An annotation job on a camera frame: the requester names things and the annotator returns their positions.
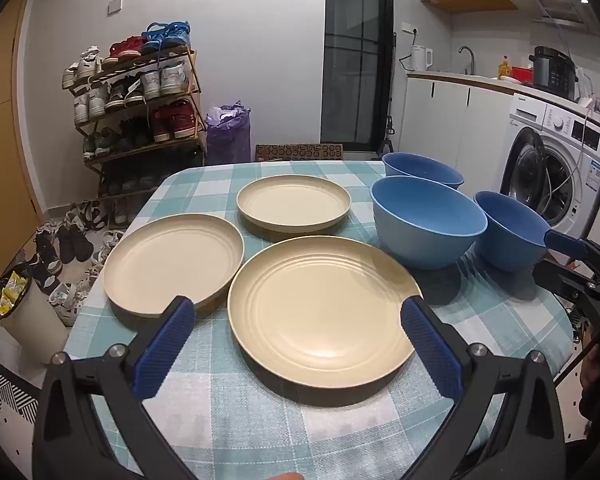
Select black and white patterned rug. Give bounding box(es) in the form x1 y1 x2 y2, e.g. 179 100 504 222
0 360 46 461

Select white electric kettle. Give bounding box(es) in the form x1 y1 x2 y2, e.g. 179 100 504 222
411 45 434 72

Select white base cabinets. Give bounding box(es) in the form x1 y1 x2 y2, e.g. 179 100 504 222
402 71 518 196

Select white trash bin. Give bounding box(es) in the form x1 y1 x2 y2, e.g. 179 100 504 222
0 270 71 366

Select white washing machine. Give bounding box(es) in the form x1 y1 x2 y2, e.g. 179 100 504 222
500 91 600 233

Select range hood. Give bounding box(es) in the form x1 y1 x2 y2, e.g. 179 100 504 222
505 0 600 28

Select wooden shoe rack with shoes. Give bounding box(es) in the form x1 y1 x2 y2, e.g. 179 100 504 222
62 21 206 196

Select ring-printed cardboard box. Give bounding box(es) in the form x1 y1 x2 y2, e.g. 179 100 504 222
255 144 343 162

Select yellow wooden door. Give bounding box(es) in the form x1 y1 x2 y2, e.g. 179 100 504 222
0 0 43 301

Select teal checked tablecloth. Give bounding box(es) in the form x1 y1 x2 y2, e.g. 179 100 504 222
62 160 573 480

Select black framed glass door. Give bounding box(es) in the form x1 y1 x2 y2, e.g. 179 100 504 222
321 0 395 153

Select upright vacuum cleaner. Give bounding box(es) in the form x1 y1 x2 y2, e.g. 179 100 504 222
377 32 398 158

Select large light blue bowl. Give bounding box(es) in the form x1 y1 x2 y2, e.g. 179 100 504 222
370 176 488 271

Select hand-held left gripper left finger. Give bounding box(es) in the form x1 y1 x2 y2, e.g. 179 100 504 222
32 296 197 480

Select purple trash bag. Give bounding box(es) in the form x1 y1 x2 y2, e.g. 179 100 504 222
206 105 252 166

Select dark blue bowl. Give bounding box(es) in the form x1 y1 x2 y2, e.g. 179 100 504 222
382 152 465 192
474 191 553 273

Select scattered pile of shoes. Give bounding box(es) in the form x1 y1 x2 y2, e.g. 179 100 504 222
27 197 131 328

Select black pressure cooker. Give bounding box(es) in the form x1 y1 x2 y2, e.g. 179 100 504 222
529 46 579 102

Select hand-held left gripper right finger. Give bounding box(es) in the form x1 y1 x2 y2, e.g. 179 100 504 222
400 296 568 480

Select beige plate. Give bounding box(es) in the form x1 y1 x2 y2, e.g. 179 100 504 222
103 213 245 318
236 175 352 234
227 235 423 390

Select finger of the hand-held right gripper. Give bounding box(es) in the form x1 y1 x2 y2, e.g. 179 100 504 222
545 230 600 281
532 266 600 331

